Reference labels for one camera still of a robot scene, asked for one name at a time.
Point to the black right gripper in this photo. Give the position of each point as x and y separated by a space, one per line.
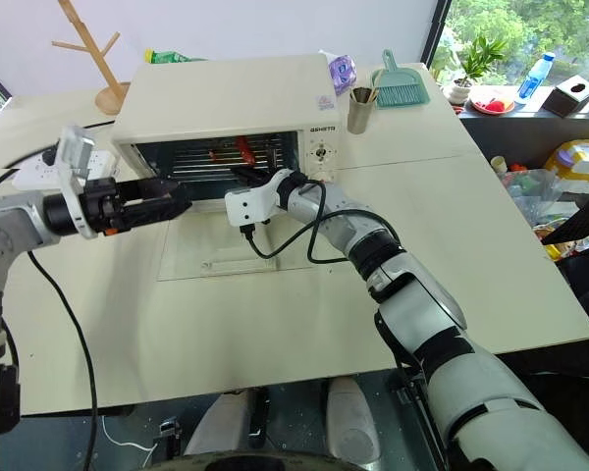
264 179

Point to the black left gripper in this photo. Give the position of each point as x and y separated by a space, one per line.
103 206

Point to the glass toaster oven door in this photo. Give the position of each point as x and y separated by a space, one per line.
201 247

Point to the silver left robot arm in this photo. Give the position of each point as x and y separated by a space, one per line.
10 218

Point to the dark rounded robot base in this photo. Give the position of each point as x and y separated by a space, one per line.
255 463

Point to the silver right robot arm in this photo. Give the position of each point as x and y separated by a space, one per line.
422 304

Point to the long red sausage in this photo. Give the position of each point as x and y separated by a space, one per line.
246 151

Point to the small red sausage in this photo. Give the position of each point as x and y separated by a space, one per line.
213 153

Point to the cream toaster oven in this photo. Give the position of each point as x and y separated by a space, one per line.
226 98

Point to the white power strip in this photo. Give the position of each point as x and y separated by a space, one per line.
39 172

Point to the metal utensil cup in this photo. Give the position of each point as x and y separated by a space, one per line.
359 115

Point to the green plastic bottle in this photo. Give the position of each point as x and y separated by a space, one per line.
169 57

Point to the wooden mug tree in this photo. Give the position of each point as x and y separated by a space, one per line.
109 68

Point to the purple tissue packet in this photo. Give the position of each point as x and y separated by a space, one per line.
342 73

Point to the teal hand brush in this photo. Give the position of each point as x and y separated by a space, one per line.
390 71

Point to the teal dustpan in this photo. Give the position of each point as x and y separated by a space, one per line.
407 93

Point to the silver robot leg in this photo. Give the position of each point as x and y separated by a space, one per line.
351 422
216 427

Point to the potted green plant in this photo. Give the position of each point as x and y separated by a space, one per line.
473 61

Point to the plate with red yellow items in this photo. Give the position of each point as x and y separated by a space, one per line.
491 104

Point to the clear plastic bag clutter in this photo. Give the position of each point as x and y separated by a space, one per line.
530 191

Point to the blue label water bottle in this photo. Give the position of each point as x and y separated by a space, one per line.
534 78

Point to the dark brown tissue box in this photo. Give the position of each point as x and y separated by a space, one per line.
569 98

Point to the yellow and white box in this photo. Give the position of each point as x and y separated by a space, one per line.
579 164

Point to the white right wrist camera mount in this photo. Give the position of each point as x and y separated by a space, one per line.
248 203

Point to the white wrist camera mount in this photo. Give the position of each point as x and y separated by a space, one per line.
248 203
76 152

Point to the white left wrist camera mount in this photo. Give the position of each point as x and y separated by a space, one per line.
76 152

